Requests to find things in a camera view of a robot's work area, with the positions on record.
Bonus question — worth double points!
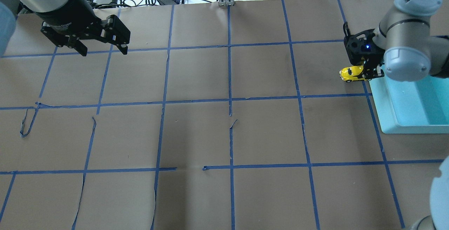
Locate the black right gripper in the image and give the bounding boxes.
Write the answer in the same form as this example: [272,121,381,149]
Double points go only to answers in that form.
[343,22,385,80]

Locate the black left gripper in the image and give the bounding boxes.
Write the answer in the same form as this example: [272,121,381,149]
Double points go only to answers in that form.
[40,0,130,56]

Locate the yellow beetle toy car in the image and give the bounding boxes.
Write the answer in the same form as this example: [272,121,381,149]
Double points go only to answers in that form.
[339,66,369,82]

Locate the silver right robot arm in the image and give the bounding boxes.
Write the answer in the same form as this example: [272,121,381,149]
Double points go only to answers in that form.
[339,0,449,82]

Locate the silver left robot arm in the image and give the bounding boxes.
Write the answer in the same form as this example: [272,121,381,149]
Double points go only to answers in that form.
[1,0,130,56]

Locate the light blue plastic bin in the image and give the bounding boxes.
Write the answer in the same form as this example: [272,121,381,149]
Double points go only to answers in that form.
[369,76,449,134]

